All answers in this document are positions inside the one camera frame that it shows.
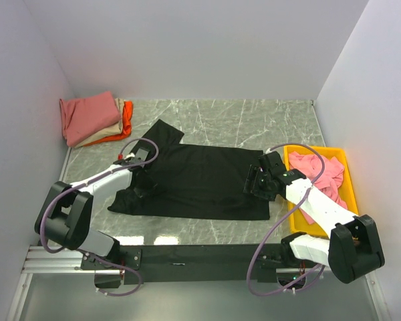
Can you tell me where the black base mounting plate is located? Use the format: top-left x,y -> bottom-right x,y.
81,243 -> 315,291

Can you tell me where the folded orange t-shirt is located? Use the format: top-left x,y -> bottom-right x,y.
86,101 -> 133,146

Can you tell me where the folded pink t-shirt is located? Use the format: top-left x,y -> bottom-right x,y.
59,91 -> 122,147

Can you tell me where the yellow plastic bin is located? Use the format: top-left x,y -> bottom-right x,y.
283,145 -> 358,237

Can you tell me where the black t-shirt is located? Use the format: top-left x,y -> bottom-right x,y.
108,120 -> 270,221

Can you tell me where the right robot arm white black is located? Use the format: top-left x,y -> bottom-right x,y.
243,151 -> 385,284

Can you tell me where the crumpled pink t-shirt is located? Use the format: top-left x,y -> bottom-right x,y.
288,151 -> 348,209

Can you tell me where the folded beige t-shirt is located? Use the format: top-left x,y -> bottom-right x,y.
76,98 -> 124,148

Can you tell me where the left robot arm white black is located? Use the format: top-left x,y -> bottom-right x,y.
35,145 -> 158,269

